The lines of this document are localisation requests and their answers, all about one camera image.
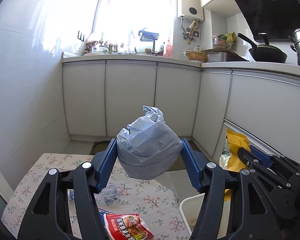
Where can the wicker basket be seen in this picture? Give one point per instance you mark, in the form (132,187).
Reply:
(196,56)

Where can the snack bags on counter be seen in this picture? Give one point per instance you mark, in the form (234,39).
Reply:
(226,41)

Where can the white kitchen cabinets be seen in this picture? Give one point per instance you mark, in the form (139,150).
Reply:
(103,94)

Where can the white water heater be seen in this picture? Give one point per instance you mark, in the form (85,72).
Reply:
(190,10)

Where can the red instant noodle bowl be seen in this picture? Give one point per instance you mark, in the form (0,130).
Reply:
(126,226)

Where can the black frying pan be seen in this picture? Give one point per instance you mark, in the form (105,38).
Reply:
(264,52)

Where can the red bottle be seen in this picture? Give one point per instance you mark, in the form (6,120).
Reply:
(169,48)

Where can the black range hood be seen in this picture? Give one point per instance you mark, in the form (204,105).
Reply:
(277,18)

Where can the yellow snack wrapper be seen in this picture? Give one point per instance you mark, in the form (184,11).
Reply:
(229,159)

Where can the grey paper ball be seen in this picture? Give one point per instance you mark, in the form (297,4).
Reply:
(149,131)

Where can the white plastic trash bin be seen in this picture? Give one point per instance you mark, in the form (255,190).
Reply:
(189,210)

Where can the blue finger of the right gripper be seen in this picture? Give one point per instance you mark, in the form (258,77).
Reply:
(258,154)

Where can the blue dish rack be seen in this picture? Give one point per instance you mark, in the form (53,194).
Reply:
(147,36)

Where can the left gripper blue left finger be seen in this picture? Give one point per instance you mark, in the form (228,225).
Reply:
(104,163)

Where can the metal tray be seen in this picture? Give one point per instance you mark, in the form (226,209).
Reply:
(222,55)

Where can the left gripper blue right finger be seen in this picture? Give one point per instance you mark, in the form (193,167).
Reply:
(191,166)

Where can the crushed clear plastic bottle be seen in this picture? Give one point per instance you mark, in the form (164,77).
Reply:
(107,196)

